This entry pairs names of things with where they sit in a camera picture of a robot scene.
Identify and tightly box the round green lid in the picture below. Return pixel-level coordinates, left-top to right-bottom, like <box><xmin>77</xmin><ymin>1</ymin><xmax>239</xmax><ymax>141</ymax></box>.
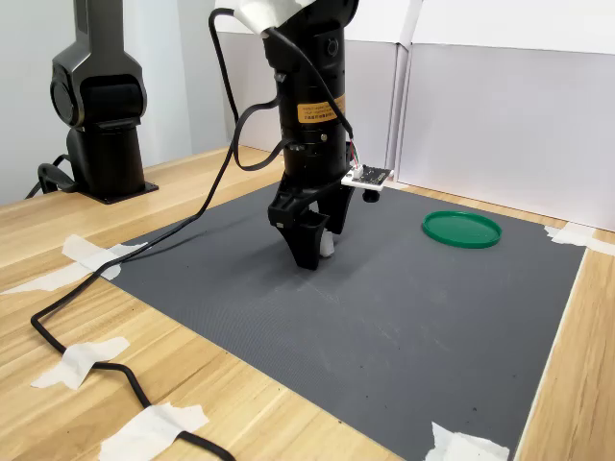
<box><xmin>421</xmin><ymin>209</ymin><xmax>504</xmax><ymax>251</ymax></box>

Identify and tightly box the dark grey mat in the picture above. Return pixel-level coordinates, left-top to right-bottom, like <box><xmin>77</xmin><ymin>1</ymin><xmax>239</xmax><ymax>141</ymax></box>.
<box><xmin>109</xmin><ymin>180</ymin><xmax>588</xmax><ymax>461</ymax></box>

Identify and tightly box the white tape wrap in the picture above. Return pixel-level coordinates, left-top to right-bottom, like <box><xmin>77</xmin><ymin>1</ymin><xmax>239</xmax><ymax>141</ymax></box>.
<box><xmin>214</xmin><ymin>0</ymin><xmax>316</xmax><ymax>39</ymax></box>

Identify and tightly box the white tape piece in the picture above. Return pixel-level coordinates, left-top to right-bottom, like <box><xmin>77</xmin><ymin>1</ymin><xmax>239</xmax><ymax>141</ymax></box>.
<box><xmin>544</xmin><ymin>222</ymin><xmax>615</xmax><ymax>256</ymax></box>
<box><xmin>0</xmin><ymin>233</ymin><xmax>149</xmax><ymax>296</ymax></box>
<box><xmin>97</xmin><ymin>401</ymin><xmax>210</xmax><ymax>461</ymax></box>
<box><xmin>30</xmin><ymin>335</ymin><xmax>132</xmax><ymax>391</ymax></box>
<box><xmin>424</xmin><ymin>421</ymin><xmax>511</xmax><ymax>461</ymax></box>

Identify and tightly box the small camera circuit board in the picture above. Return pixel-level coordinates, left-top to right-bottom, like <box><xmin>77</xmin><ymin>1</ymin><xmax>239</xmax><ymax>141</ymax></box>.
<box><xmin>340</xmin><ymin>163</ymin><xmax>396</xmax><ymax>204</ymax></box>

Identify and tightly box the black camera cable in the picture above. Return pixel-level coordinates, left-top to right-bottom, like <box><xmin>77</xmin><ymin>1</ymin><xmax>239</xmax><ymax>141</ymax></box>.
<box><xmin>29</xmin><ymin>7</ymin><xmax>357</xmax><ymax>461</ymax></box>

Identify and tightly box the thick black base cable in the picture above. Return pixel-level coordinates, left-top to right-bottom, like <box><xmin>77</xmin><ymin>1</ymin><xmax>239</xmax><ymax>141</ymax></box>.
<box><xmin>24</xmin><ymin>153</ymin><xmax>79</xmax><ymax>199</ymax></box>

